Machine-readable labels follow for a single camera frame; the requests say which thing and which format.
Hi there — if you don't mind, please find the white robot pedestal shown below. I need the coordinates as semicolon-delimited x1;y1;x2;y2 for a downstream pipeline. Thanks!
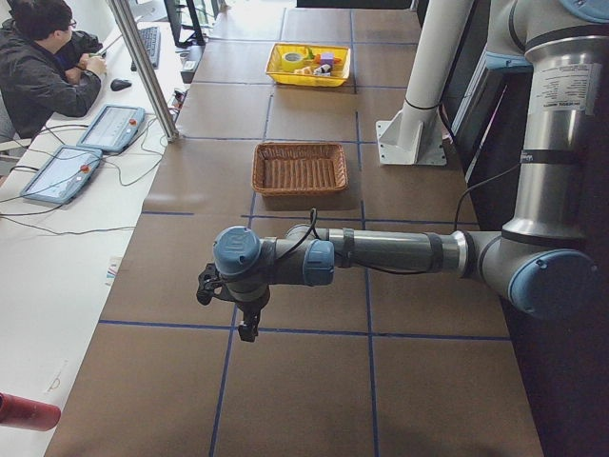
376;0;474;166

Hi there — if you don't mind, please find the black monitor stand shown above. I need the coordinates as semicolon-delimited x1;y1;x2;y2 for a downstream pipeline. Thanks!
164;0;206;49

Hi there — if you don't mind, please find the black computer mouse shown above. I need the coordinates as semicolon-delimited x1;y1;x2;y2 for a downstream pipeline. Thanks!
110;78;132;91

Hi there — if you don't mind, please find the yellow plastic basket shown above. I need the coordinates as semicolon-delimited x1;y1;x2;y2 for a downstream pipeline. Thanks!
265;43;351;88

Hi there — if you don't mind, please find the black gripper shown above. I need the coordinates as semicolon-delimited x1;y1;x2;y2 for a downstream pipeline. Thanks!
228;287;270;342

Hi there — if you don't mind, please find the lower teach pendant tablet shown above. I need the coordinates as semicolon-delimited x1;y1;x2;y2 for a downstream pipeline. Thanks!
20;146;103;204

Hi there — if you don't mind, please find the toy carrot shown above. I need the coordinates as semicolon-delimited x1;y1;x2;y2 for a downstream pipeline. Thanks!
304;47;342;66

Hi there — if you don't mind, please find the person in dark jacket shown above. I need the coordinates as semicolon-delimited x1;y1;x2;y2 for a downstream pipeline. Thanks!
1;1;107;139

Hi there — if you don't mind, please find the toy croissant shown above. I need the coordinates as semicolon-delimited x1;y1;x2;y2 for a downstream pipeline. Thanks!
294;67;313;75

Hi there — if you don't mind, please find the toy panda figure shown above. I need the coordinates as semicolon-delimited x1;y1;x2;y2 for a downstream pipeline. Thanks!
313;64;332;77

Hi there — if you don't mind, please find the upper teach pendant tablet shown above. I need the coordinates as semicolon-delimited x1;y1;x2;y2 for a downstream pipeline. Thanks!
77;104;146;153

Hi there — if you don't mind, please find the teach pendant tablet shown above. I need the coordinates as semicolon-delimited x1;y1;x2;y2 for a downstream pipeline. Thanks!
77;104;146;153
20;146;103;204

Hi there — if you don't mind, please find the red cylinder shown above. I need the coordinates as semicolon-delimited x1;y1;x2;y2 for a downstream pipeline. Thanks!
0;393;61;431

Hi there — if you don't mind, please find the purple foam block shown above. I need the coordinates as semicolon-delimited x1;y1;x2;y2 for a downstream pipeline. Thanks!
318;52;334;67

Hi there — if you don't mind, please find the yellow tape roll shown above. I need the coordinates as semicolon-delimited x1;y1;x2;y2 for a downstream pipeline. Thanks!
281;51;305;73

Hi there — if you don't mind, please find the brown wicker basket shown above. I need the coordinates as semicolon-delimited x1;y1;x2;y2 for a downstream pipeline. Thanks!
252;142;348;196

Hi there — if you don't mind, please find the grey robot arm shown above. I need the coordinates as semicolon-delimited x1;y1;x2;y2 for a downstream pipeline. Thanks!
197;1;608;342

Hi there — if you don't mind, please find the black keyboard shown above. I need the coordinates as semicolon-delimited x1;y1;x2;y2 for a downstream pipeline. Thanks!
138;26;162;70

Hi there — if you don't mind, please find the aluminium frame post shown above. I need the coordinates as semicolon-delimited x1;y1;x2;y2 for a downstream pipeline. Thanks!
108;0;179;143

